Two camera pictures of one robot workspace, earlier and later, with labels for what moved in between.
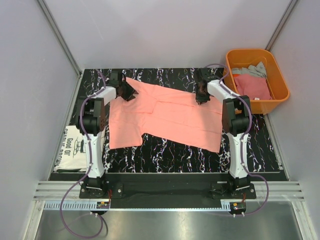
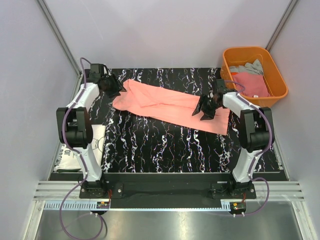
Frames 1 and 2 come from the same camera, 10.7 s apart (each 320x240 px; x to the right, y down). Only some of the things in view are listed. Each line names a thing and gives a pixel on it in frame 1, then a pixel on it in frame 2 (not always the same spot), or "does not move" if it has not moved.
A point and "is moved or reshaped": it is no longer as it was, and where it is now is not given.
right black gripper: [202, 100] -> [208, 115]
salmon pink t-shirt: [174, 115] is moved or reshaped
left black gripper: [130, 91] -> [117, 87]
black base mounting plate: [163, 190] does not move
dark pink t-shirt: [253, 87] does not move
